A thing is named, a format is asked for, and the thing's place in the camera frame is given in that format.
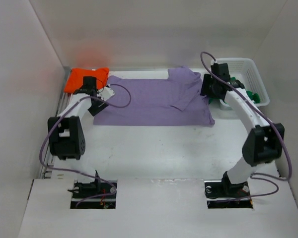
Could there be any lavender t-shirt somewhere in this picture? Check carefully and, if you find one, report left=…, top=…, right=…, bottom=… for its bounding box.
left=93, top=66, right=215, bottom=126

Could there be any orange t-shirt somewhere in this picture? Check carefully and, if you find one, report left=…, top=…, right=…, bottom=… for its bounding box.
left=64, top=66, right=110, bottom=94

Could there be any green t-shirt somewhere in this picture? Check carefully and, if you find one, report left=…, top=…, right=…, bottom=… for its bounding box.
left=208, top=77, right=261, bottom=104

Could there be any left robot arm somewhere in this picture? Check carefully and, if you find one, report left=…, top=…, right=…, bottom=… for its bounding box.
left=48, top=76, right=114, bottom=198

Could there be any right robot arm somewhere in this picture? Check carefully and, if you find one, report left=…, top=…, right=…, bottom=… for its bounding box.
left=201, top=62, right=285, bottom=199

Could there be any white plastic bin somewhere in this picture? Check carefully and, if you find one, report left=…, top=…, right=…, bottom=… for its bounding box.
left=217, top=58, right=270, bottom=108

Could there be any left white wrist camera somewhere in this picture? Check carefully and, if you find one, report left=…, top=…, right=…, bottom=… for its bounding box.
left=97, top=86, right=115, bottom=101

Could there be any aluminium rail left edge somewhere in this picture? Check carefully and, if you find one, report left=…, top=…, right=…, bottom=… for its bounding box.
left=38, top=66, right=72, bottom=179

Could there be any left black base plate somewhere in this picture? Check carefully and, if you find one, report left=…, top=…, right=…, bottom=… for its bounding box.
left=68, top=181, right=117, bottom=210

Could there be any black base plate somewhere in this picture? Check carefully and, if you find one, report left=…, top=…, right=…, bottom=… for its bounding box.
left=68, top=181, right=117, bottom=210
left=205, top=180, right=253, bottom=209

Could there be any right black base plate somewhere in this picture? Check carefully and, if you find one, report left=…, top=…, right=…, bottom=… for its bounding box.
left=205, top=180, right=253, bottom=209

